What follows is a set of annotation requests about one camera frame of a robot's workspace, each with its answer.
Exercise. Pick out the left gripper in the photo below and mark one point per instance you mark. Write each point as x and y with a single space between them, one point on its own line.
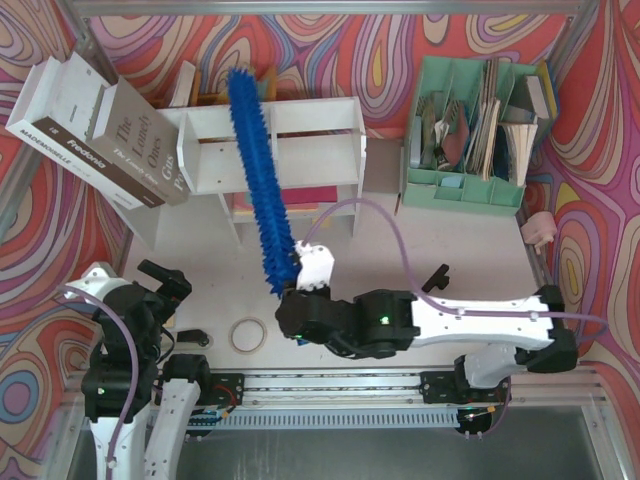
167 282

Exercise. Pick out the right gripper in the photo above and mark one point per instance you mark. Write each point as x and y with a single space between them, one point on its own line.
289 314

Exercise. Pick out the blue microfiber duster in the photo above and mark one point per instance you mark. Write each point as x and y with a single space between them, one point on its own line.
278 247

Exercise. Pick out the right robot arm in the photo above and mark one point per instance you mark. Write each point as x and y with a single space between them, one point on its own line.
518 335

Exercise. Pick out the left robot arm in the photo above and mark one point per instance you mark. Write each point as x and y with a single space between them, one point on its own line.
138 400

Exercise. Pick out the white wooden bookshelf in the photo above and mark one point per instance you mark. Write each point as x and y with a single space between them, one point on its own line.
315 143

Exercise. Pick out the black stapler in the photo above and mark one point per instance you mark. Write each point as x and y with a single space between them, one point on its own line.
195 337

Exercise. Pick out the black clip object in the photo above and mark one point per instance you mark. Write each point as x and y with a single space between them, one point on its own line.
440 279

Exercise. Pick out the masking tape roll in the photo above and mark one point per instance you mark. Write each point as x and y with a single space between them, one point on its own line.
247 335

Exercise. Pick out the yellow sticky note pad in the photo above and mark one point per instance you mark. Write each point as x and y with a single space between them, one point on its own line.
322 223

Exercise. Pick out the red pencil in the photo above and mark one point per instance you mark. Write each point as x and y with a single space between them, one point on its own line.
397 203

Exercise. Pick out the stack of coloured paper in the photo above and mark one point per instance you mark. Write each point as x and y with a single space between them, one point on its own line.
295 200

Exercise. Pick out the taupe book Lonely Ones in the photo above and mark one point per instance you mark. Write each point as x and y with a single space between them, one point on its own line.
131 134

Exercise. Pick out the pink piggy figure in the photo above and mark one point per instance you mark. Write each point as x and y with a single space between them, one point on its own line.
539 230

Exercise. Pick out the brown book Fredonia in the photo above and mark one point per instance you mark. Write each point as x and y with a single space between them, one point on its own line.
73 93

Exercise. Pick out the white book Mademoiselle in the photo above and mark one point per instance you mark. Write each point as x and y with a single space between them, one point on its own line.
23 114

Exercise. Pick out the mint green desk organizer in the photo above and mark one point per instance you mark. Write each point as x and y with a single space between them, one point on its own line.
473 127

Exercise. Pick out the black mounting rail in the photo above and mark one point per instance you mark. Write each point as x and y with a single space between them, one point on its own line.
305 387

